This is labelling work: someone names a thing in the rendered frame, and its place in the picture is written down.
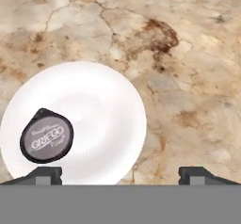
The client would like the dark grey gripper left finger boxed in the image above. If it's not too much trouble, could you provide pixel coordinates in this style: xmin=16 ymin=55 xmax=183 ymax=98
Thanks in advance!
xmin=0 ymin=166 xmax=63 ymax=186

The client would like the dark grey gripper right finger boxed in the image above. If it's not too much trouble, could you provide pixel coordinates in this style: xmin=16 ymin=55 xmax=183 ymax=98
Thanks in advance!
xmin=178 ymin=166 xmax=241 ymax=186

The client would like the white round plate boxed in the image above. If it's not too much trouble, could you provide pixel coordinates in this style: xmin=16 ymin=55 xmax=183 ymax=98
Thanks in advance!
xmin=0 ymin=60 xmax=148 ymax=186

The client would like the black-lidded yogurt container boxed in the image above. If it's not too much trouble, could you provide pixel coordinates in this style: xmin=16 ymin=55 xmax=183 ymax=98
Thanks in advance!
xmin=19 ymin=107 xmax=75 ymax=165

